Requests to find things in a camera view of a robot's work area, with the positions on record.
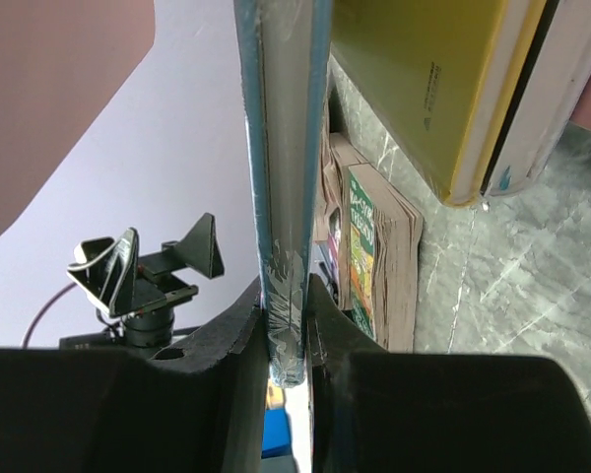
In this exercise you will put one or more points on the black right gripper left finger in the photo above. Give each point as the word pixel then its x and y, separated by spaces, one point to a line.
pixel 196 406

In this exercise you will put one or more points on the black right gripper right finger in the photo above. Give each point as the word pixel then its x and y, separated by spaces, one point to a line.
pixel 377 411

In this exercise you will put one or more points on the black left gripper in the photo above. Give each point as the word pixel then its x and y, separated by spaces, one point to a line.
pixel 135 295

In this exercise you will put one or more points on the light blue book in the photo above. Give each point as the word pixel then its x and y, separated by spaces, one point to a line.
pixel 283 50

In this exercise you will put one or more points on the yellow book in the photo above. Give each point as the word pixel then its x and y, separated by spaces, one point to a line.
pixel 440 76

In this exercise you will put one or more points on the Wuthering Heights dark blue book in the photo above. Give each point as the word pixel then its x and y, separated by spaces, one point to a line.
pixel 554 75

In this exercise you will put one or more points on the green Treehouse book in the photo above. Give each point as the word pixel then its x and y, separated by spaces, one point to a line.
pixel 385 230

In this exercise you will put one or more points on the purple paperback book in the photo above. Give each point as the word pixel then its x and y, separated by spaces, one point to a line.
pixel 327 230

